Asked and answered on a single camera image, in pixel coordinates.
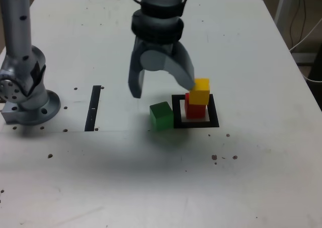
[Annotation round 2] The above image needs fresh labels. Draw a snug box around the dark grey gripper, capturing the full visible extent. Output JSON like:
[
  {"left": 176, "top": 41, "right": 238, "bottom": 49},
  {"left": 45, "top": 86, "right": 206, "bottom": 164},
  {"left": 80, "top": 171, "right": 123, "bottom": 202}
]
[{"left": 127, "top": 36, "right": 196, "bottom": 99}]

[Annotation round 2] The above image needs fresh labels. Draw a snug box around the green cube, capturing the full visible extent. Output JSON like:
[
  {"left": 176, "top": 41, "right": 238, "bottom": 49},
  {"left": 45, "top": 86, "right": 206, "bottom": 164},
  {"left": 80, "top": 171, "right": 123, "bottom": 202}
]
[{"left": 149, "top": 101, "right": 175, "bottom": 132}]

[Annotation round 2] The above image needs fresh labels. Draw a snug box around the yellow cube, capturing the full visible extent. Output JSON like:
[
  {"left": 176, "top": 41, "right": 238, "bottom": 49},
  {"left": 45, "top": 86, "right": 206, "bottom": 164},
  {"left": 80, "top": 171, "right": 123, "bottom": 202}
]
[{"left": 188, "top": 78, "right": 210, "bottom": 105}]

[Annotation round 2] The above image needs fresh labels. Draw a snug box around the red cube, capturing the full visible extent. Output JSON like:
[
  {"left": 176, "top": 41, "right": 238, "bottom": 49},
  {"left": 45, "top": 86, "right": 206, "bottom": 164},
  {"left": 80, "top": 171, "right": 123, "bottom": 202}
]
[{"left": 185, "top": 92, "right": 207, "bottom": 120}]

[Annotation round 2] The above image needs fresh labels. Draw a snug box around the black tape square outline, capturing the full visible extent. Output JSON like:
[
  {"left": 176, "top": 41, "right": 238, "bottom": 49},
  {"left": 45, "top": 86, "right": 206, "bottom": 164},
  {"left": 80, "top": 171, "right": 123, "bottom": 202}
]
[{"left": 171, "top": 94, "right": 220, "bottom": 128}]

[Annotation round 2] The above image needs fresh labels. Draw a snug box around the black tape strip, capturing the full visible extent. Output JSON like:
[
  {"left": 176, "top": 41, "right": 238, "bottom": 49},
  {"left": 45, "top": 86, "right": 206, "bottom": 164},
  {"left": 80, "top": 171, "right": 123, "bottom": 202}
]
[{"left": 84, "top": 85, "right": 102, "bottom": 132}]

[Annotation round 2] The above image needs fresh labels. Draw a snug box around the white frame post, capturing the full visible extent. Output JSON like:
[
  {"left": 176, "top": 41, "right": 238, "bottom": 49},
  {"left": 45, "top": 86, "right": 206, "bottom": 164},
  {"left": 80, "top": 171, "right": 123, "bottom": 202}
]
[{"left": 274, "top": 0, "right": 289, "bottom": 25}]

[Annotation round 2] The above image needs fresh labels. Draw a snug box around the thin black hanging cable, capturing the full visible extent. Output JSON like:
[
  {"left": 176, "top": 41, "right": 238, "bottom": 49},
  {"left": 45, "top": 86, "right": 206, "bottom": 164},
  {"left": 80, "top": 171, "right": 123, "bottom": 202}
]
[{"left": 289, "top": 0, "right": 306, "bottom": 47}]

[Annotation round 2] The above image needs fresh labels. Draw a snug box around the grey rail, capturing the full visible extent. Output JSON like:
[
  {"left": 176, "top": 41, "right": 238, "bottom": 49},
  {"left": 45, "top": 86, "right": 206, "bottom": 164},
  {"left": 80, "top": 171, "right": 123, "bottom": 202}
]
[{"left": 291, "top": 52, "right": 322, "bottom": 65}]

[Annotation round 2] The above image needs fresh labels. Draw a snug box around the white cable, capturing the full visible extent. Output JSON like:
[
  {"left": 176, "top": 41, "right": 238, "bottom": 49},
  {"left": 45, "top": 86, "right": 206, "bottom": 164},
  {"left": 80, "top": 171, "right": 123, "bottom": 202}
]
[{"left": 289, "top": 19, "right": 322, "bottom": 52}]

